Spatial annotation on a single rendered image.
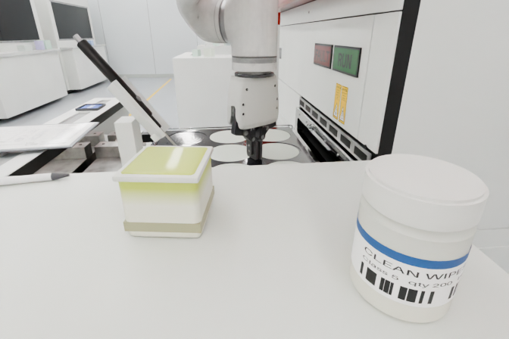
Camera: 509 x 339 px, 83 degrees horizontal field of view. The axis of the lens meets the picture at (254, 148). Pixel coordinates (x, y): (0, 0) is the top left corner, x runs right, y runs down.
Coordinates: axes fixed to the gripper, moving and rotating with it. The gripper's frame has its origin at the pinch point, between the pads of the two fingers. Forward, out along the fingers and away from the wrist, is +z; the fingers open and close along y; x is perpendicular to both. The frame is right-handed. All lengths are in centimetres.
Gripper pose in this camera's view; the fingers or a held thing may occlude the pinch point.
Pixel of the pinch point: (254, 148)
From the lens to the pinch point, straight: 60.3
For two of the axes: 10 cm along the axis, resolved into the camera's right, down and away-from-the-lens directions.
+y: -7.9, 2.3, -5.6
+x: 6.1, 2.9, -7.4
